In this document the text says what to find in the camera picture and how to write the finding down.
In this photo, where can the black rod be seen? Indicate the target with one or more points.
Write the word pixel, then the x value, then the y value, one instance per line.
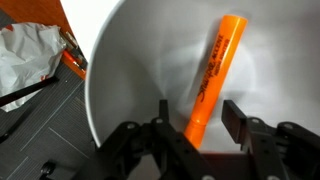
pixel 4 100

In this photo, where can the orange highlighter marker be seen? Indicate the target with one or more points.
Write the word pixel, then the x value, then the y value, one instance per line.
pixel 227 39

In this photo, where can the white bowl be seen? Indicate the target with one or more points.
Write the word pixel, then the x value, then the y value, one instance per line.
pixel 149 50

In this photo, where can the crumpled white plastic bag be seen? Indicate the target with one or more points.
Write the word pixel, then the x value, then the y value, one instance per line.
pixel 29 53

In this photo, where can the orange black utility tool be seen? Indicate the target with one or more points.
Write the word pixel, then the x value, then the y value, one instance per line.
pixel 73 55

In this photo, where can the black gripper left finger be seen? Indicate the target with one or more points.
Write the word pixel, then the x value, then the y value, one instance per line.
pixel 164 110

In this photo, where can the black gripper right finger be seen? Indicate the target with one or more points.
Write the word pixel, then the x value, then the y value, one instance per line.
pixel 234 120

